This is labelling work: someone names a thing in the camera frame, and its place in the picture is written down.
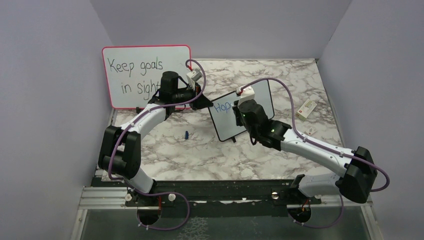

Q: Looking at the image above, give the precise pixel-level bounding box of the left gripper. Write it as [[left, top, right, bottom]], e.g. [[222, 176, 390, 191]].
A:
[[172, 82, 214, 111]]

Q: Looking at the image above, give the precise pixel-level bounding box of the black framed whiteboard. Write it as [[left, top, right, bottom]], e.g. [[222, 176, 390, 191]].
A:
[[208, 80, 275, 142]]

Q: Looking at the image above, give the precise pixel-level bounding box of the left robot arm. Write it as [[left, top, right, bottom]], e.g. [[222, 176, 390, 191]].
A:
[[97, 69, 212, 206]]

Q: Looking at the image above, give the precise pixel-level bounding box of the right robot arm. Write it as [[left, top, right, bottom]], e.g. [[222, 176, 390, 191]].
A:
[[232, 99, 378, 204]]

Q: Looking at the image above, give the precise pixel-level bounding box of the pink framed whiteboard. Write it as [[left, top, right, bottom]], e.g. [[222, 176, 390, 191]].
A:
[[101, 44, 192, 109]]

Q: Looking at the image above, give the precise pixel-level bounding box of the white green eraser box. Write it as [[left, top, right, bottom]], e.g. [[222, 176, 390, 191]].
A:
[[295, 98, 317, 121]]

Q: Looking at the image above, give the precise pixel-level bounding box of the small white card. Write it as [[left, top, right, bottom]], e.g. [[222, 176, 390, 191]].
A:
[[304, 126, 317, 136]]

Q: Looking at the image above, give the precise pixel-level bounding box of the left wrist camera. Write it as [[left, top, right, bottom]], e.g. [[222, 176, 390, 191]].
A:
[[186, 69, 203, 85]]

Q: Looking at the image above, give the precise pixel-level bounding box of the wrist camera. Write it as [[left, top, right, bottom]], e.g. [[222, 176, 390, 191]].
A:
[[186, 69, 203, 85], [235, 86, 255, 105]]

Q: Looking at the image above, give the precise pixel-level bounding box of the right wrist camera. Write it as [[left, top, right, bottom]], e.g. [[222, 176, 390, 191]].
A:
[[235, 86, 255, 105]]

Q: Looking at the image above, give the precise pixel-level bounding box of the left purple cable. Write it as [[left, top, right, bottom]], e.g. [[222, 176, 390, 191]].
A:
[[107, 58, 208, 232]]

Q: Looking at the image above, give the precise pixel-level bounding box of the purple cable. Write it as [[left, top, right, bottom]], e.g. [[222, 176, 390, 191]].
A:
[[238, 77, 391, 229], [107, 58, 208, 232]]

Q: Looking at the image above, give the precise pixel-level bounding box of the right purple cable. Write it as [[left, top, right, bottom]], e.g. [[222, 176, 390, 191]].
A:
[[238, 77, 391, 229]]

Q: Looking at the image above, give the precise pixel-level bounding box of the black metal base rail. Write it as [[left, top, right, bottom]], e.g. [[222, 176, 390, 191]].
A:
[[78, 178, 340, 218]]

